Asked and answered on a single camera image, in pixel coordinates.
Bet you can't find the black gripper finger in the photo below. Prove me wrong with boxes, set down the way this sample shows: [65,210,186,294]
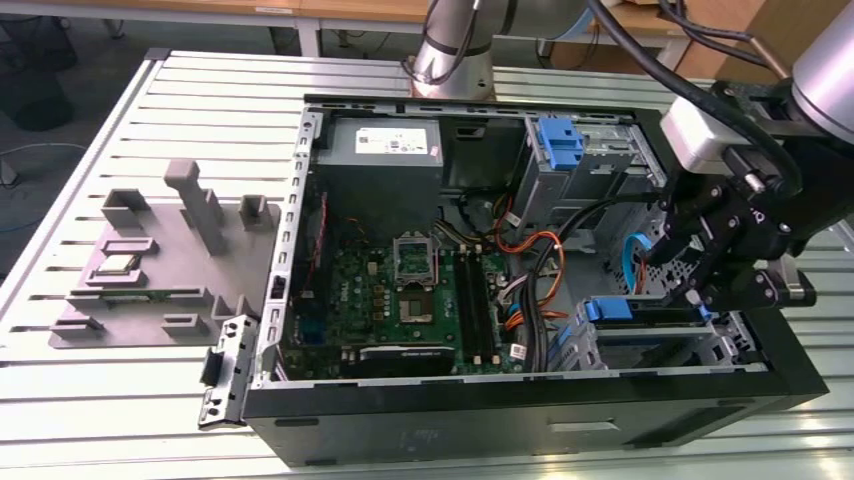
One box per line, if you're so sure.
[665,247,817,314]
[647,179,747,266]

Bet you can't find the blue data wire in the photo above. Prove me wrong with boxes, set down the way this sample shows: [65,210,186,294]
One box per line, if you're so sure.
[625,232,662,294]

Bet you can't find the hard disk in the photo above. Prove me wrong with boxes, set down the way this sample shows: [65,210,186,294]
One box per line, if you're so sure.
[580,296,722,372]

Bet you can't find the silver disk bay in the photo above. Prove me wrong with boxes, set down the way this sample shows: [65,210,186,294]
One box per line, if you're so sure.
[574,293,759,372]

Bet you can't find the silver drive cage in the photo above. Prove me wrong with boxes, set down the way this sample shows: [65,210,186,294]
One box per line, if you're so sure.
[519,117,669,236]

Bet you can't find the blue drive latch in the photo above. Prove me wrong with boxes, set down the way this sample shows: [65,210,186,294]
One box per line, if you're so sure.
[536,117,586,171]

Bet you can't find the wooden desk white legs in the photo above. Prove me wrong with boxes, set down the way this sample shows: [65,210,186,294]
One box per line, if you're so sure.
[536,0,702,76]

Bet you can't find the black RAM slot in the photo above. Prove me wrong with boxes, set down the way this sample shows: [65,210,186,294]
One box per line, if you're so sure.
[460,245,484,366]
[454,245,476,366]
[470,245,495,366]
[475,245,503,366]

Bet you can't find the metal socket cover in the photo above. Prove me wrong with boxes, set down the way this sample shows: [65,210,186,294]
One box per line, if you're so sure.
[392,232,440,291]

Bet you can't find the CPU socket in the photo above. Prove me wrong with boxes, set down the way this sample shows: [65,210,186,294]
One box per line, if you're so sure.
[398,287,439,326]

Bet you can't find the grey power supply unit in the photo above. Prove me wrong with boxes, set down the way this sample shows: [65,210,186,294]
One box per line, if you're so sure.
[311,117,446,236]

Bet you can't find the black PC case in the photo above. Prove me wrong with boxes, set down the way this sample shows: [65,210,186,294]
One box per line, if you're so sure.
[239,92,831,469]

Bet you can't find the black graphics card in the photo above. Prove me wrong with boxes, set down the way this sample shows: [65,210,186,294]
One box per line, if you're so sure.
[339,342,459,379]

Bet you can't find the green motherboard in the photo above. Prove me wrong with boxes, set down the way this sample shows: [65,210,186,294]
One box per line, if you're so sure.
[279,229,530,380]

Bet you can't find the grey parts rack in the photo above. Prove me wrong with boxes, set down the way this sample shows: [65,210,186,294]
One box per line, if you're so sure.
[47,159,283,351]

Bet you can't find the green RAM stick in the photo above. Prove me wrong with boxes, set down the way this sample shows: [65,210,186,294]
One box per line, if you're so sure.
[99,289,179,304]

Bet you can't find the white desk wooden top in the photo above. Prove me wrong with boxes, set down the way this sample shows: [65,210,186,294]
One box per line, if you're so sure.
[63,0,428,59]

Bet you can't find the silver CPU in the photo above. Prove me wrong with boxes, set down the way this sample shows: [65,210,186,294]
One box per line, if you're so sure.
[92,254,143,276]

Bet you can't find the black chair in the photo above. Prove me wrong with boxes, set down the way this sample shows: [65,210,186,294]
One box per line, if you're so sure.
[0,14,79,132]

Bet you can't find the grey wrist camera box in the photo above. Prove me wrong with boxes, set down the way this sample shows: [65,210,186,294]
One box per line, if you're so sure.
[659,97,735,174]

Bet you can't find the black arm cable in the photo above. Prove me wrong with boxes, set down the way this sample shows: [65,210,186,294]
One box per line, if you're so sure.
[586,0,802,196]

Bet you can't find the orange red wire bundle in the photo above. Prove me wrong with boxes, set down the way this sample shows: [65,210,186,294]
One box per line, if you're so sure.
[492,192,570,334]

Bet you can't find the black cable bundle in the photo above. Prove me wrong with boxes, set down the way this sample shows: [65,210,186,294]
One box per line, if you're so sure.
[518,191,673,374]

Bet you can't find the yellow black wire bundle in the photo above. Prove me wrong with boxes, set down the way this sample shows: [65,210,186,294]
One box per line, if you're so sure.
[432,217,486,246]

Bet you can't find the silver expansion slot bracket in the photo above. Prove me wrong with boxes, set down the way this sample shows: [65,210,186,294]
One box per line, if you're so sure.
[198,312,262,432]

